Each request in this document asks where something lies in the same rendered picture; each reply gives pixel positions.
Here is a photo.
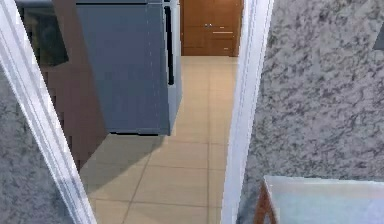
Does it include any white topped wooden table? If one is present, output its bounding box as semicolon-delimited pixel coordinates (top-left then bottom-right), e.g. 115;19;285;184
252;175;384;224

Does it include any brown cabinet with dark window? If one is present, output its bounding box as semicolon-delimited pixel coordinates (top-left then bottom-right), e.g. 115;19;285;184
18;0;110;172

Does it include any brown wooden cupboard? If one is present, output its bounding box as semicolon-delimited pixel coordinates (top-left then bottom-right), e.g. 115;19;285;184
179;0;244;58

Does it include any black fridge handle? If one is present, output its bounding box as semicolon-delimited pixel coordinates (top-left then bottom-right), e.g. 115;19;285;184
164;5;175;86

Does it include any white door frame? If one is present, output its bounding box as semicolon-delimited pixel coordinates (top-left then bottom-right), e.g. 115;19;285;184
0;0;275;224

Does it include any grey fridge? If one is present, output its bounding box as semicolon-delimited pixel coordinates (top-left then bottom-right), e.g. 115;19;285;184
75;0;183;137

